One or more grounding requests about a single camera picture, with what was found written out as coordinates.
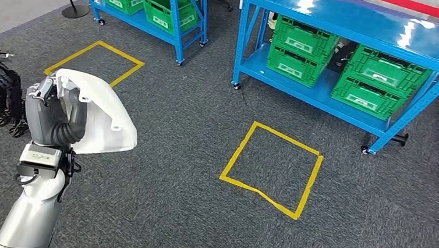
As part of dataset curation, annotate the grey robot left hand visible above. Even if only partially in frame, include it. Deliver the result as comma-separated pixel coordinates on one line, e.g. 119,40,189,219
22,74,91,149

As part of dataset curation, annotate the white plastic car part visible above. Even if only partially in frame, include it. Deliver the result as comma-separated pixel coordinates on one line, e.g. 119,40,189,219
48,68,143,160

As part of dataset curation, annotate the small blue shelf rack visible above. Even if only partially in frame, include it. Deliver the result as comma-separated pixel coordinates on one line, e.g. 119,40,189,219
71,0,213,69

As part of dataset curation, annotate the large blue shelf rack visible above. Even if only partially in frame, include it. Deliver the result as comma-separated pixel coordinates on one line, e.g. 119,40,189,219
227,0,439,160

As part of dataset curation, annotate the black mechanical hand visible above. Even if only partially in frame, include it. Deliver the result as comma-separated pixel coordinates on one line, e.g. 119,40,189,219
0,48,35,140

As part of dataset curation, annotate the red bar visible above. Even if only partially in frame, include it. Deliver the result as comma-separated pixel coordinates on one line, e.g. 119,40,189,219
360,0,439,24

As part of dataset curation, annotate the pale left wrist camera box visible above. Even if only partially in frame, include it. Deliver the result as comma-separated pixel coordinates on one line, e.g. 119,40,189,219
15,143,64,181

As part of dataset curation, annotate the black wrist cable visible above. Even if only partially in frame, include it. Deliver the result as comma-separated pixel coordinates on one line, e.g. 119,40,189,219
56,147,84,206

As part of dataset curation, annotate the black camera cable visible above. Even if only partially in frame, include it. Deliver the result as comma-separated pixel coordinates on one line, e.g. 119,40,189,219
13,166,41,187

